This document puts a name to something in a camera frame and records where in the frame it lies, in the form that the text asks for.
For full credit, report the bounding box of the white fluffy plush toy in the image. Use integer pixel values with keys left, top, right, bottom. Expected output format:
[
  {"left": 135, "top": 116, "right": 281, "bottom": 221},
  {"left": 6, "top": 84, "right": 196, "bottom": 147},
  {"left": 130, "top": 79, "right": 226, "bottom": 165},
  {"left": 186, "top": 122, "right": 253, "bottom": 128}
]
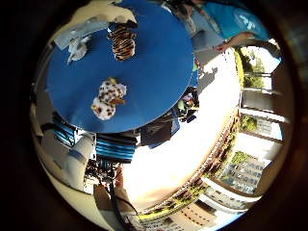
[{"left": 66, "top": 35, "right": 92, "bottom": 65}]

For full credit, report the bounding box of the black cable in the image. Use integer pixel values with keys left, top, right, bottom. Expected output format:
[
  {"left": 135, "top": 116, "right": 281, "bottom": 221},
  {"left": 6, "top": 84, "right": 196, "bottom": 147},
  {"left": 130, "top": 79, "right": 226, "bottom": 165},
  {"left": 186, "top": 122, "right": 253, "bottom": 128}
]
[{"left": 107, "top": 179, "right": 139, "bottom": 231}]

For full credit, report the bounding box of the tiger striped plush toy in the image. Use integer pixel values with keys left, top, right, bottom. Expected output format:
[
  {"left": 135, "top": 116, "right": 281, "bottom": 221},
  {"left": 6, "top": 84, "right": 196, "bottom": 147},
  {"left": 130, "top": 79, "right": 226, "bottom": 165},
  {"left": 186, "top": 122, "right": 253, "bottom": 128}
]
[{"left": 107, "top": 22, "right": 139, "bottom": 63}]

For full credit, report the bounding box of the brown spotted white plush toy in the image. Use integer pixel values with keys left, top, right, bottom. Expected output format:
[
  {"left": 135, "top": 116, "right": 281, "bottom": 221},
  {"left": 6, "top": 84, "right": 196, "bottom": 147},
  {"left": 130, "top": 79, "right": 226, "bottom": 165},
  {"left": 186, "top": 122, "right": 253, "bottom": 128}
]
[{"left": 90, "top": 76, "right": 128, "bottom": 122}]

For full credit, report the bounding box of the dark grey box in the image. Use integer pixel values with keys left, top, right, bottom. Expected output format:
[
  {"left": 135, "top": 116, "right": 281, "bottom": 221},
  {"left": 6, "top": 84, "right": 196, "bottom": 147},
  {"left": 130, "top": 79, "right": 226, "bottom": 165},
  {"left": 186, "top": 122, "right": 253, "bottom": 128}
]
[{"left": 140, "top": 112, "right": 181, "bottom": 149}]

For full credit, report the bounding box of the blue black ribbed housing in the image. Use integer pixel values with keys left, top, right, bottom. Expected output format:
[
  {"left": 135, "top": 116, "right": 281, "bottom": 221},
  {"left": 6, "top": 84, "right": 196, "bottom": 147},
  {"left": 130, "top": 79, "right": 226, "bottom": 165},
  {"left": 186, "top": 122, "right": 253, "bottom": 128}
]
[
  {"left": 95, "top": 133, "right": 139, "bottom": 165},
  {"left": 51, "top": 112, "right": 78, "bottom": 147}
]

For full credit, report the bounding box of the person in blue shirt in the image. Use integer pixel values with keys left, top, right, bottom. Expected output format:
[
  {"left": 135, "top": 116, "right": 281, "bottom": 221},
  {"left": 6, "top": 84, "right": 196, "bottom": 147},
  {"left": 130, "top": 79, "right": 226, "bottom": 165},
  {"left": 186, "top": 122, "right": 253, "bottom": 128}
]
[{"left": 167, "top": 0, "right": 272, "bottom": 54}]

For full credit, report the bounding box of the pile of colourful toys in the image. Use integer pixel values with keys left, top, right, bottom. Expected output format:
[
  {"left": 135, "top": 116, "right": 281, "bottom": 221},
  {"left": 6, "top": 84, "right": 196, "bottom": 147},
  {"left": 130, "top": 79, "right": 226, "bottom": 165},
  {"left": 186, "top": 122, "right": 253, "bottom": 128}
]
[{"left": 176, "top": 86, "right": 200, "bottom": 123}]

